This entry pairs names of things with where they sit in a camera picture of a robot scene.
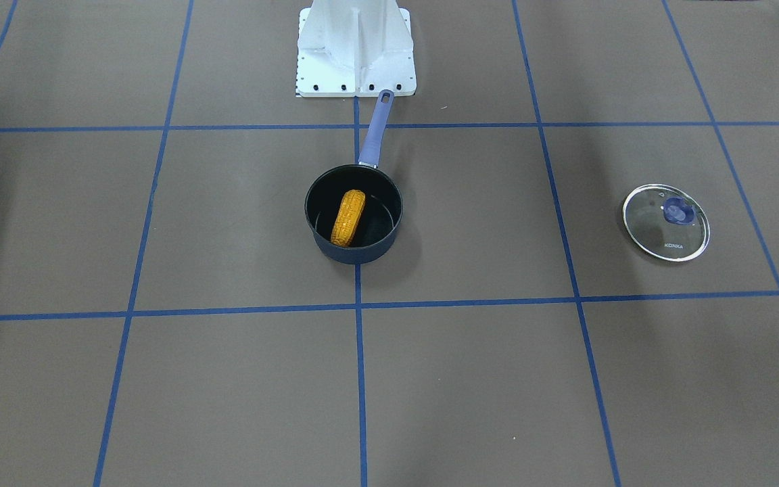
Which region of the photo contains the yellow corn cob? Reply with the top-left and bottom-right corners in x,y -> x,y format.
329,190 -> 366,248

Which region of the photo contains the dark blue saucepan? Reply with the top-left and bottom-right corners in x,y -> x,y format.
305,89 -> 403,265

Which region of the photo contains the glass pot lid blue knob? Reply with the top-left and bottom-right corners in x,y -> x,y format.
621,184 -> 711,263

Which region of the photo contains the white camera stand pillar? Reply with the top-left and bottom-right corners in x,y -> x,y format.
295,1 -> 417,98

